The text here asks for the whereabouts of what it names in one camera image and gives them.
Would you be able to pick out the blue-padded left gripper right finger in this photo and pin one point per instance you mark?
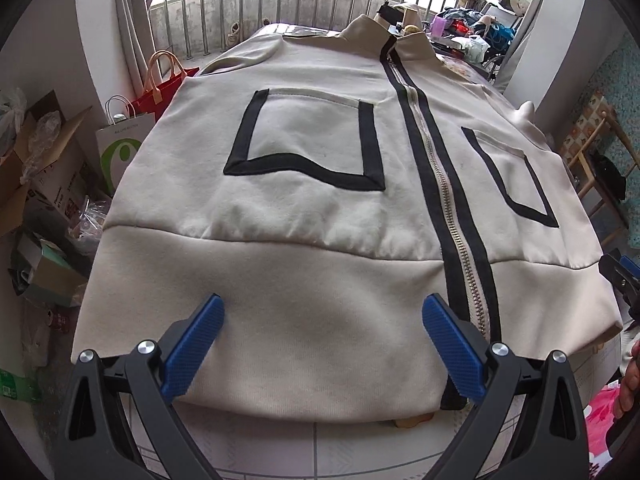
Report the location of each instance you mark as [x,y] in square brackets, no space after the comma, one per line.
[550,438]

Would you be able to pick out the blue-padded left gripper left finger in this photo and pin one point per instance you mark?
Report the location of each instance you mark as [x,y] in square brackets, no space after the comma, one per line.
[153,373]

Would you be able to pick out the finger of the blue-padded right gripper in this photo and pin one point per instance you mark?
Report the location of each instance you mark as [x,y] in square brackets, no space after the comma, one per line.
[621,277]

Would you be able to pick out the beige zip jacket black trim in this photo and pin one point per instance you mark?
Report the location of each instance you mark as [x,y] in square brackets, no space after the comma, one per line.
[330,219]

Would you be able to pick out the person's hand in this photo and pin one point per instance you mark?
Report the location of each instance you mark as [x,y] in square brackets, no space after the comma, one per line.
[629,385]

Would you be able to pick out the wooden chair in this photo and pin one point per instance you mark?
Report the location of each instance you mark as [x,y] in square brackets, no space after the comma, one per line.
[592,171]

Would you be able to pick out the floral mattress bed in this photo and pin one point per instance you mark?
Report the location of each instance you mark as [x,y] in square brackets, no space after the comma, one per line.
[350,439]

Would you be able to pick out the open brown cardboard box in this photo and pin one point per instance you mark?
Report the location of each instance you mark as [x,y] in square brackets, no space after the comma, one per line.
[45,178]

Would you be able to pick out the cluttered dark side table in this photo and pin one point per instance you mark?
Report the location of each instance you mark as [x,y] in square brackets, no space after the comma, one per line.
[470,36]

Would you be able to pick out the white green-logo paper bag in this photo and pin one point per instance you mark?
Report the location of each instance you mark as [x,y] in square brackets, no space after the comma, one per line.
[121,139]

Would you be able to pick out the red paper shopping bag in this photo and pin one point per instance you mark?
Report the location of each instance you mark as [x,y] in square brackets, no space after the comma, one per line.
[156,96]

